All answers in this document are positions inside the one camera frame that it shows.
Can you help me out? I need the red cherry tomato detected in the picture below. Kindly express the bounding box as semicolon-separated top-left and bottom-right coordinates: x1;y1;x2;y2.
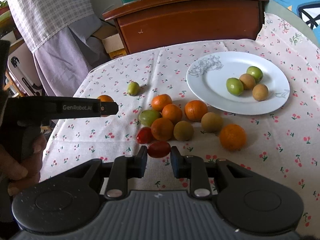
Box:
136;127;153;144
148;141;171;158

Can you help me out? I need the brownish jujube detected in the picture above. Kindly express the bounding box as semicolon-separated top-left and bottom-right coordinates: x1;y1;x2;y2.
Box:
174;121;194;141
201;112;223;133

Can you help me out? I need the red cherry tomato front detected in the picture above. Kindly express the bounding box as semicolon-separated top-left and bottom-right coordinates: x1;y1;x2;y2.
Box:
148;141;171;158

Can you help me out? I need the orange tangerine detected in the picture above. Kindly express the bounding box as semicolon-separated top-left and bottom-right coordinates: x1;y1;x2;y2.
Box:
219;124;247;152
151;118;174;141
184;100;208;121
98;95;118;117
162;103;183;124
151;94;172;112

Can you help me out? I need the large green jujube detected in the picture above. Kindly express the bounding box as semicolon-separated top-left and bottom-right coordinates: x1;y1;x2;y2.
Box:
138;109;162;127

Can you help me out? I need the small green jujube alone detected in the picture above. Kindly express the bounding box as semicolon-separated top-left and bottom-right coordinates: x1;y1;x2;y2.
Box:
127;82;140;96

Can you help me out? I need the person's left hand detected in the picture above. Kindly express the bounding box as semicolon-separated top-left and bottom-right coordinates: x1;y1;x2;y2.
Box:
1;134;47;196

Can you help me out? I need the cherry print tablecloth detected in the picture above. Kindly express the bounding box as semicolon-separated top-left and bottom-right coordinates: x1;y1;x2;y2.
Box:
41;14;319;236

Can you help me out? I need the white floral plate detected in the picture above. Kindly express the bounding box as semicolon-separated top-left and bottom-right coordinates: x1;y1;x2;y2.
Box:
186;51;290;115

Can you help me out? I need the green jujube on plate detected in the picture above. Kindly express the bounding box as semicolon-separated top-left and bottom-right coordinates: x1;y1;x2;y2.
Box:
226;77;244;96

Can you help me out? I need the brown jujube plate front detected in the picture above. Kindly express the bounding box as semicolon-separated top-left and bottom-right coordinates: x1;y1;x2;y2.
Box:
252;84;268;101

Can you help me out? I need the brown jujube plate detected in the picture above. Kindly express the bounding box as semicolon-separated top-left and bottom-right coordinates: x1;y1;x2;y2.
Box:
239;74;256;90
252;84;268;101

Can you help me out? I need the brown jujube plate middle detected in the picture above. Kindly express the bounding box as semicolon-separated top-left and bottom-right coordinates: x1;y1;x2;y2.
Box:
239;74;256;90

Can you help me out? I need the checked hanging cloth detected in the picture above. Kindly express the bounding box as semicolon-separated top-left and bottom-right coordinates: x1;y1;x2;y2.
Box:
8;0;108;96

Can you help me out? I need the green jujube plate back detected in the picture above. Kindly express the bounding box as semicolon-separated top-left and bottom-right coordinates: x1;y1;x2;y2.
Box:
246;66;263;83

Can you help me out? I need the open cardboard box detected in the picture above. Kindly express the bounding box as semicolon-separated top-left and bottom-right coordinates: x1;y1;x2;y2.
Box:
92;24;127;59

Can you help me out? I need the brown wooden cabinet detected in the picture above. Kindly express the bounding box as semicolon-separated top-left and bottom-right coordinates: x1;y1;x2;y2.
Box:
103;0;269;54

